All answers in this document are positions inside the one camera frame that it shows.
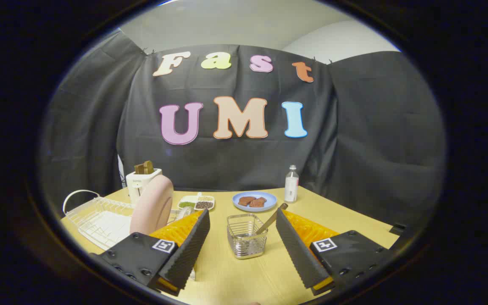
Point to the brown toast slice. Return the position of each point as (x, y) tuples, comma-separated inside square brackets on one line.
[(144, 167)]

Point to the white toaster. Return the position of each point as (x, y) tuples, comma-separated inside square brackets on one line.
[(140, 180)]

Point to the brown meat piece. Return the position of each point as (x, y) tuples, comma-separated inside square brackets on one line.
[(246, 200), (258, 202)]

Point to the pink plate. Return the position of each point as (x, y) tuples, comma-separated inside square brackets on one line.
[(153, 205)]

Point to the white divided tray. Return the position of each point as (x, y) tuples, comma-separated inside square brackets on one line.
[(197, 202)]

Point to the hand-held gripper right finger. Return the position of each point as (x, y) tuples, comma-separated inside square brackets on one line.
[(299, 250)]

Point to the clear plastic bottle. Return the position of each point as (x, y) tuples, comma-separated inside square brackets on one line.
[(291, 184)]

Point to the black backdrop cloth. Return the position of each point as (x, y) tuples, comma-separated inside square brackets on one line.
[(235, 123)]

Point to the blue plate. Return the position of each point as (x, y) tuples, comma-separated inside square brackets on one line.
[(254, 201)]

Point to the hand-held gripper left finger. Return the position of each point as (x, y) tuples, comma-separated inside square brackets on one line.
[(187, 250)]

